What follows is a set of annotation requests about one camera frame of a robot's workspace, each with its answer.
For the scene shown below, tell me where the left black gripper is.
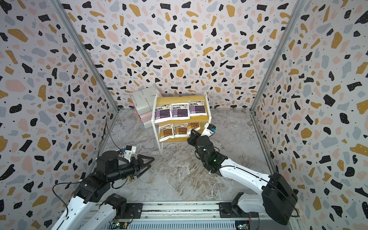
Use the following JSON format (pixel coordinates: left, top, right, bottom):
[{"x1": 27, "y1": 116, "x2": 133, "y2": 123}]
[{"x1": 107, "y1": 154, "x2": 155, "y2": 184}]

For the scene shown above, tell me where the brown coffee bag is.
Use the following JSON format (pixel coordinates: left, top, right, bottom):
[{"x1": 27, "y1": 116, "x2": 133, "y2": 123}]
[
  {"x1": 173, "y1": 123, "x2": 189, "y2": 138},
  {"x1": 187, "y1": 123, "x2": 200, "y2": 135},
  {"x1": 159, "y1": 124, "x2": 174, "y2": 142}
]

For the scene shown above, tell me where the two-tier wooden white shelf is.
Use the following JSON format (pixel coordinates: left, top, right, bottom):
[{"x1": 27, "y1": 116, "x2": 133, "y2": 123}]
[{"x1": 150, "y1": 92, "x2": 212, "y2": 155}]

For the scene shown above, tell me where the purple coffee bag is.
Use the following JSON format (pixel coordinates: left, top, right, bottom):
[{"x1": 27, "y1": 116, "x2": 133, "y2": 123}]
[
  {"x1": 154, "y1": 104, "x2": 173, "y2": 124},
  {"x1": 171, "y1": 103, "x2": 190, "y2": 120},
  {"x1": 188, "y1": 100, "x2": 208, "y2": 117}
]

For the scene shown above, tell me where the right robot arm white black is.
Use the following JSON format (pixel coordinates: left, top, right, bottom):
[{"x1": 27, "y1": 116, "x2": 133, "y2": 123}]
[{"x1": 187, "y1": 130, "x2": 298, "y2": 225}]

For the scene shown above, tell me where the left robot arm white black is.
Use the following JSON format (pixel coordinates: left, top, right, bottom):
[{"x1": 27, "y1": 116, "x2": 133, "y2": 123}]
[{"x1": 53, "y1": 150, "x2": 155, "y2": 230}]

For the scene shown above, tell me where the white box behind shelf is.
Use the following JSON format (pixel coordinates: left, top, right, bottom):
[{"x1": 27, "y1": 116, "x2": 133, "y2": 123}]
[{"x1": 130, "y1": 85, "x2": 161, "y2": 117}]

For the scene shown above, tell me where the pink item beside box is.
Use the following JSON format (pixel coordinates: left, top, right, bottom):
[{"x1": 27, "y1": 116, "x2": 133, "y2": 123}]
[{"x1": 140, "y1": 111, "x2": 152, "y2": 129}]

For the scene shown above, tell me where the left corner aluminium profile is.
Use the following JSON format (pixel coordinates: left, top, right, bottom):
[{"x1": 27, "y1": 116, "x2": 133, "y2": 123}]
[{"x1": 48, "y1": 0, "x2": 120, "y2": 113}]

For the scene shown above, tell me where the corner aluminium profile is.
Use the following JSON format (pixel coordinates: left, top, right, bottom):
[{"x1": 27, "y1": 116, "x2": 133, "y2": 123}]
[
  {"x1": 249, "y1": 0, "x2": 306, "y2": 112},
  {"x1": 48, "y1": 0, "x2": 120, "y2": 113}
]

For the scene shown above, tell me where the right corner aluminium profile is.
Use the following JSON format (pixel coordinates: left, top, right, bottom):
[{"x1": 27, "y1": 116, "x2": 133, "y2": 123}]
[{"x1": 249, "y1": 0, "x2": 306, "y2": 112}]

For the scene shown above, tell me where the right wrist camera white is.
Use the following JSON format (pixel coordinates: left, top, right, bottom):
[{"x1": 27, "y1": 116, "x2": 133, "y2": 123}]
[{"x1": 201, "y1": 123, "x2": 216, "y2": 137}]

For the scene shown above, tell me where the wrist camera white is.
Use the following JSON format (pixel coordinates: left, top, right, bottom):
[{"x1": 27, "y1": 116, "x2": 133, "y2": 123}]
[
  {"x1": 120, "y1": 145, "x2": 137, "y2": 162},
  {"x1": 201, "y1": 123, "x2": 216, "y2": 137}
]

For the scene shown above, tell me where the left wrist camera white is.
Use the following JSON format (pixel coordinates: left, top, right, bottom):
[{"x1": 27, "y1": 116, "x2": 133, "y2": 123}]
[{"x1": 120, "y1": 145, "x2": 137, "y2": 162}]

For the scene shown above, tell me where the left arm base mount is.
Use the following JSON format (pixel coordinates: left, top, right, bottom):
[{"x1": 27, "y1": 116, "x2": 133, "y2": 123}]
[{"x1": 99, "y1": 203, "x2": 143, "y2": 219}]

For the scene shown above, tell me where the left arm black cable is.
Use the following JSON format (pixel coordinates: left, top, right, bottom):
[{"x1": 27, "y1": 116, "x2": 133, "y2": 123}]
[{"x1": 99, "y1": 117, "x2": 123, "y2": 157}]

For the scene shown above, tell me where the aluminium front rail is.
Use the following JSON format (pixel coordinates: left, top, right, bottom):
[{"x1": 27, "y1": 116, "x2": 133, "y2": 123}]
[{"x1": 76, "y1": 201, "x2": 304, "y2": 230}]

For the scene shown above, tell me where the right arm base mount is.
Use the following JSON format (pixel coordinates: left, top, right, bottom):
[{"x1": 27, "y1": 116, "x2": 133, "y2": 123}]
[{"x1": 218, "y1": 202, "x2": 259, "y2": 218}]

